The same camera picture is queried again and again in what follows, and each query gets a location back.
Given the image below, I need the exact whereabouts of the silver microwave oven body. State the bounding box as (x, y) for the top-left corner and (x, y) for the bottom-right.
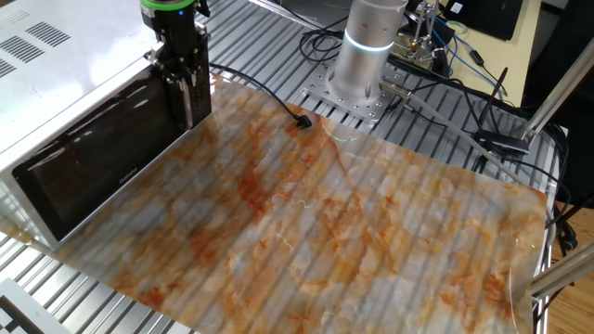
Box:
(0, 0), (214, 251)

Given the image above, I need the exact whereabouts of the black looped cable bundle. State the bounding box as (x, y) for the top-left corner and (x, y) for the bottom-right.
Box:
(298, 16), (349, 64)

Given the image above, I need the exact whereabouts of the grey hose with metal connector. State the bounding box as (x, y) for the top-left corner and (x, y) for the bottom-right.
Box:
(379, 79), (558, 261)

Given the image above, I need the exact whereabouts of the small metal brass stand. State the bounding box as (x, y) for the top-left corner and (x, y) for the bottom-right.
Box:
(403, 0), (446, 64)

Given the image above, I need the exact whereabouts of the black clamp mount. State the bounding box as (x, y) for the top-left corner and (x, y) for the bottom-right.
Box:
(475, 129), (531, 157)

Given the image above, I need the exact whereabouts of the black power cable with plug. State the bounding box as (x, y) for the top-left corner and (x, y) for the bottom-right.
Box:
(209, 62), (313, 130)

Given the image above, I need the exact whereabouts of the aluminium frame strut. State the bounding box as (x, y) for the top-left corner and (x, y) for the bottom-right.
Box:
(522, 36), (594, 143)
(528, 240), (594, 301)

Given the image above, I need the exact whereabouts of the black laptop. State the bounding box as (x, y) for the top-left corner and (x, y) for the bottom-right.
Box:
(443, 0), (525, 42)

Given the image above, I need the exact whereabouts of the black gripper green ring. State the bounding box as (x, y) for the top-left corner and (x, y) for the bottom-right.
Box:
(140, 0), (210, 131)

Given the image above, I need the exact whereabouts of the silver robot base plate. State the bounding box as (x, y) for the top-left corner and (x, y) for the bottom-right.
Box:
(301, 59), (405, 125)

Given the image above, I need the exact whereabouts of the yellow wooden desk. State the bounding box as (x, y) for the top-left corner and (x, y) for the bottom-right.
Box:
(389, 0), (542, 108)

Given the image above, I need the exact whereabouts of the orange marble pattern mat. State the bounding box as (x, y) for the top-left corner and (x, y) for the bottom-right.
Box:
(0, 71), (551, 334)

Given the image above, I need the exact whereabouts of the black white marker sheet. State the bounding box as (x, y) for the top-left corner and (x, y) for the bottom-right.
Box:
(0, 276), (71, 334)

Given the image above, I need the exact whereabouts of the blue cable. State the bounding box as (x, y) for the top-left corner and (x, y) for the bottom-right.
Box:
(433, 27), (505, 101)

